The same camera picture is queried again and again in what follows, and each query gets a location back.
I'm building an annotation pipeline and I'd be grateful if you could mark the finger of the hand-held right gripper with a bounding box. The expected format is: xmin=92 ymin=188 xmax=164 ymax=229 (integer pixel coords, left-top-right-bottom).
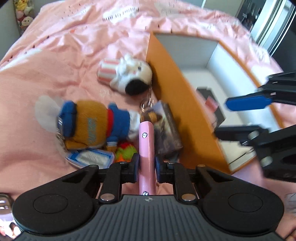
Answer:
xmin=225 ymin=72 xmax=296 ymax=111
xmin=215 ymin=124 xmax=296 ymax=181

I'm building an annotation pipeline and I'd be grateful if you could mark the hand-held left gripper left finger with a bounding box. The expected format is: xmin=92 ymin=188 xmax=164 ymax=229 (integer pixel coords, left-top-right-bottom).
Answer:
xmin=61 ymin=153 xmax=140 ymax=202

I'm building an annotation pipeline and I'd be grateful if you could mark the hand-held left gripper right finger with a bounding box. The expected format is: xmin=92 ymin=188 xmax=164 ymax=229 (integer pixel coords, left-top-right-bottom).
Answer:
xmin=155 ymin=155 xmax=234 ymax=202

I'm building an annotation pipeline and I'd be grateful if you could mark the pink metal tool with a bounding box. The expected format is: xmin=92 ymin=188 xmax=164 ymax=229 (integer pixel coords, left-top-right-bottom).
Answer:
xmin=138 ymin=122 xmax=156 ymax=196

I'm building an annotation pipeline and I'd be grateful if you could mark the red panda sailor plush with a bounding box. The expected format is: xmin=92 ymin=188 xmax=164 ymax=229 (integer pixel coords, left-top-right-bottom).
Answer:
xmin=35 ymin=95 xmax=142 ymax=163

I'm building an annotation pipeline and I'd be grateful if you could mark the orange cardboard box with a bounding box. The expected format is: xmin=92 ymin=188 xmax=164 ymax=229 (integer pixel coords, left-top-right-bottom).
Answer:
xmin=146 ymin=31 xmax=285 ymax=175

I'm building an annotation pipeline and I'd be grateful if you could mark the white rabbit plush keychain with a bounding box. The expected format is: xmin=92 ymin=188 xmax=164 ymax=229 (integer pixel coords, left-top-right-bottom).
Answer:
xmin=97 ymin=53 xmax=156 ymax=114

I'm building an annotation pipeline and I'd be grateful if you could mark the blue tissue pack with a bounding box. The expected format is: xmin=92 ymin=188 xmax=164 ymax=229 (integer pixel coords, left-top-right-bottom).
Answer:
xmin=65 ymin=148 xmax=115 ymax=169

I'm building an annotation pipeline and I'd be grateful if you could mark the sliding door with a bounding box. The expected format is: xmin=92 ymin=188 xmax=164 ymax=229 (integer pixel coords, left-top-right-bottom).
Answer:
xmin=236 ymin=0 xmax=296 ymax=57

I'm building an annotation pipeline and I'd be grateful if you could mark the pink printed blanket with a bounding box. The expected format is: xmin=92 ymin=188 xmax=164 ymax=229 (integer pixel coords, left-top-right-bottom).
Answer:
xmin=0 ymin=0 xmax=296 ymax=241

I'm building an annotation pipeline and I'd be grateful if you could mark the dark rounded device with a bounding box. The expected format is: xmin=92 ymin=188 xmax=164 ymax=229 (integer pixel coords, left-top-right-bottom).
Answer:
xmin=0 ymin=193 xmax=13 ymax=215

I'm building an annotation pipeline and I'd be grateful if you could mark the printed picture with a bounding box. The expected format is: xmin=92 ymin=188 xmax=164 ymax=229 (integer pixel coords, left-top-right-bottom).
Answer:
xmin=0 ymin=213 xmax=22 ymax=240

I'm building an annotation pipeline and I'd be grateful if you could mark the plush toys pile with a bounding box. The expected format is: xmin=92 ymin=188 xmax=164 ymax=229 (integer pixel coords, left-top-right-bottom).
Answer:
xmin=13 ymin=0 xmax=36 ymax=32

